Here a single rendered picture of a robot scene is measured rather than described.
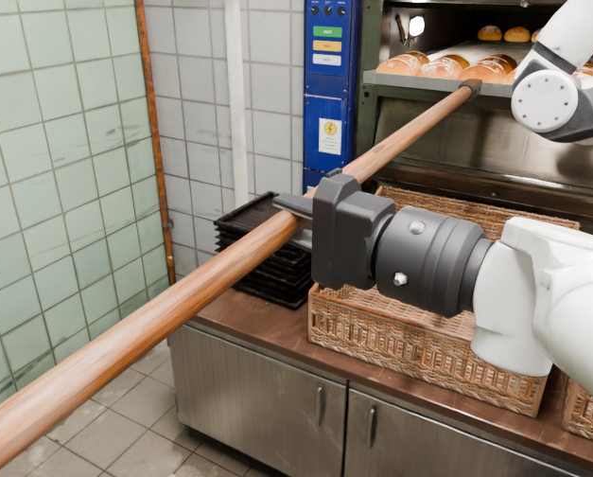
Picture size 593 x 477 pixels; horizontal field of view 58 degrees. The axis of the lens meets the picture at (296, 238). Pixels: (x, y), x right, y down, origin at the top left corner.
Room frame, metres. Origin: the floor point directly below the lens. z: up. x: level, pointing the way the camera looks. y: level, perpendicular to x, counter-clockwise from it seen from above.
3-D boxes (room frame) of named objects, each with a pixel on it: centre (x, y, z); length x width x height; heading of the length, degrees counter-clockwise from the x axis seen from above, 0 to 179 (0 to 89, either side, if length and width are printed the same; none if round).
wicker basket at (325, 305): (1.17, -0.38, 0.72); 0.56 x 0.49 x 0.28; 61
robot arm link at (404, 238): (0.45, -0.08, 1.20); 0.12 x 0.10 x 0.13; 55
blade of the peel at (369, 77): (1.40, -0.50, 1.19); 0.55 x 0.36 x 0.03; 61
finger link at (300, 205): (0.51, -0.01, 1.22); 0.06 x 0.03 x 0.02; 55
